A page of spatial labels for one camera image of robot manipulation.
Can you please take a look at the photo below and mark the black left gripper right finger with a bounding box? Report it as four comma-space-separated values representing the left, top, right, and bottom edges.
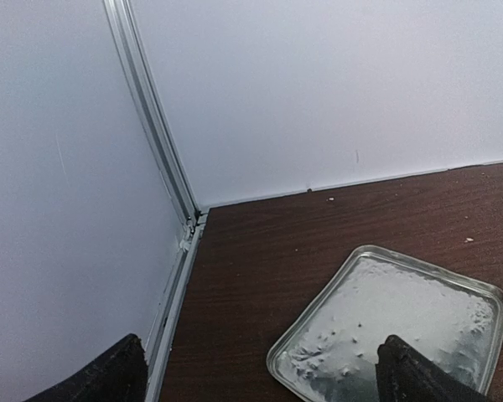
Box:
376, 335, 486, 402

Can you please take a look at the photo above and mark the silver metal tin lid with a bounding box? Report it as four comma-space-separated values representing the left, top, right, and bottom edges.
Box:
266, 245, 503, 401

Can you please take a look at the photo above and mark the aluminium corner post left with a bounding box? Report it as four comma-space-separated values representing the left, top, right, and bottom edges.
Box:
103, 0, 200, 226

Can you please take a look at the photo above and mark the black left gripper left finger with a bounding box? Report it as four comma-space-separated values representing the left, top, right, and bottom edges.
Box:
29, 333, 148, 402

